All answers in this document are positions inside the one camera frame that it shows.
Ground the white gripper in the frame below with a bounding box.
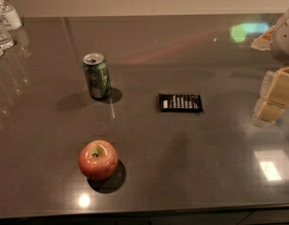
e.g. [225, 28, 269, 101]
[251, 8, 289, 128]

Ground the green soda can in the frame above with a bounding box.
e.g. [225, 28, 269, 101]
[83, 52, 111, 100]

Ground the black snack packet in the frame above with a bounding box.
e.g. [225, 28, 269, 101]
[159, 94, 203, 113]

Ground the red apple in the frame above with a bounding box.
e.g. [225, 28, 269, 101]
[79, 140, 118, 181]

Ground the white pump sanitizer bottle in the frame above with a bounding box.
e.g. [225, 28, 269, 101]
[0, 0, 23, 31]

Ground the clear plastic water bottle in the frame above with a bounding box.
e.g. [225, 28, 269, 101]
[0, 15, 14, 50]

